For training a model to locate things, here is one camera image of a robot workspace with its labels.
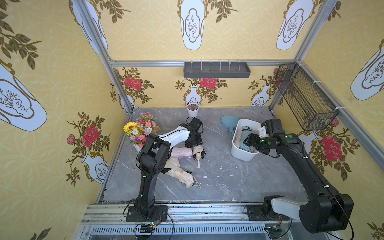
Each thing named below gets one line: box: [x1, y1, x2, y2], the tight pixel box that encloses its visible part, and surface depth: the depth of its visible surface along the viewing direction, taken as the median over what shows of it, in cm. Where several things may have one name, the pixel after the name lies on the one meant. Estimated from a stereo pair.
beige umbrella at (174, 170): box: [162, 157, 201, 190], surface depth 85 cm
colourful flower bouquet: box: [123, 111, 161, 148], surface depth 89 cm
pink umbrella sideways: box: [171, 146, 193, 159], surface depth 93 cm
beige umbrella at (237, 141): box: [234, 129, 243, 148], surface depth 100 cm
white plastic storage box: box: [231, 118, 261, 162], surface depth 92 cm
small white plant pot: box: [186, 103, 200, 118], surface depth 116 cm
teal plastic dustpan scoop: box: [221, 115, 240, 135], surface depth 115 cm
